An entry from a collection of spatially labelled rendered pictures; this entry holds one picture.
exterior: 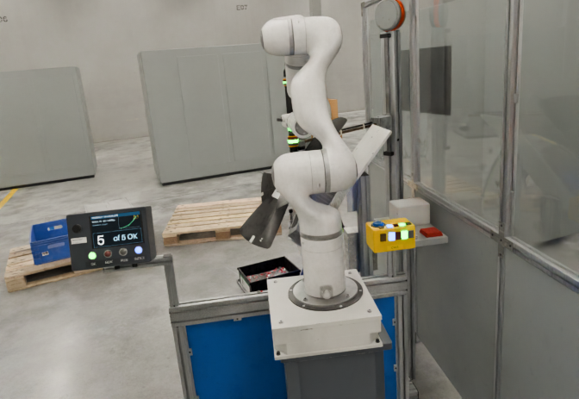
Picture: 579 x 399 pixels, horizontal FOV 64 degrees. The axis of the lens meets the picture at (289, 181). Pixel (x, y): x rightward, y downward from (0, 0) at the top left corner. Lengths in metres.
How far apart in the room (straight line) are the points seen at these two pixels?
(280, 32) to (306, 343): 0.84
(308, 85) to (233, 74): 6.22
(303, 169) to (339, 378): 0.59
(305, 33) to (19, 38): 13.01
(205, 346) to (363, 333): 0.77
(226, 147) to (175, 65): 1.48
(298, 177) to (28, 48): 13.08
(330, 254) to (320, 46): 0.57
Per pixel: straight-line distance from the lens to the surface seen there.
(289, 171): 1.20
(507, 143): 1.79
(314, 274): 1.31
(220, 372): 1.94
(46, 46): 14.02
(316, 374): 1.36
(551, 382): 1.87
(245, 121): 7.53
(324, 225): 1.25
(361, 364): 1.37
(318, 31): 1.32
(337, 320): 1.26
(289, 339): 1.27
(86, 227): 1.68
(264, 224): 2.06
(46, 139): 8.93
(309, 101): 1.25
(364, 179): 2.19
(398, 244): 1.75
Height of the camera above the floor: 1.68
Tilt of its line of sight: 14 degrees down
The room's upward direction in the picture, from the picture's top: 5 degrees counter-clockwise
